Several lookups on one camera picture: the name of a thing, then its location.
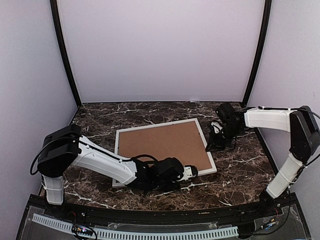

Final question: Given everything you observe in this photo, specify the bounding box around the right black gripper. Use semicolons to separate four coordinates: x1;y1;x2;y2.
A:
206;123;243;152

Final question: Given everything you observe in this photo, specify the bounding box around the white picture frame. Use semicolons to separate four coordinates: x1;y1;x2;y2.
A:
111;117;217;188

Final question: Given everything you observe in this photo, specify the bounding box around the brown cardboard backing board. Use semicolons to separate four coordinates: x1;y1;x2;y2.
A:
117;121;213;173

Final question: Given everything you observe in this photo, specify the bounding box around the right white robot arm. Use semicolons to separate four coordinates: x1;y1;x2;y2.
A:
205;103;320;217

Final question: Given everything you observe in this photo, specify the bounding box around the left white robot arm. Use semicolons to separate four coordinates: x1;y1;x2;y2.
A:
29;124;190;218

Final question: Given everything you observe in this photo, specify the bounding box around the small circuit board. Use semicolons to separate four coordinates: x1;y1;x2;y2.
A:
71;224;94;237

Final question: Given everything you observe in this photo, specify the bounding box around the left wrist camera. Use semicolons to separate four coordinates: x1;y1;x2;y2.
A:
154;157;199;182

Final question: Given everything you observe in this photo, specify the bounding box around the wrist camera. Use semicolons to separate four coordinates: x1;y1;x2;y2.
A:
154;157;199;182
209;103;239;134

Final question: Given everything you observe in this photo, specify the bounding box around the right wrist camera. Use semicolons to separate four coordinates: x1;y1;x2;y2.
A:
209;103;239;134

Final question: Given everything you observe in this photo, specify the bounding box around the black front rail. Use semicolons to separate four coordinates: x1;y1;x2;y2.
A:
27;193;296;226

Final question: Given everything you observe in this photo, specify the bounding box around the white slotted cable duct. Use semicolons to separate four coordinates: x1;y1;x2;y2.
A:
31;213;239;240

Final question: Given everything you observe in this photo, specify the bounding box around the right black corner post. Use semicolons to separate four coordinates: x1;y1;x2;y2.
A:
241;0;273;106

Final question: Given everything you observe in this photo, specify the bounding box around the black corner post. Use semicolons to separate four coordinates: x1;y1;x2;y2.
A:
49;0;82;108
241;0;273;106

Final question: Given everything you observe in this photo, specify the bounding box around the left black corner post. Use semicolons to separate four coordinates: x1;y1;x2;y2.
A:
49;0;82;108

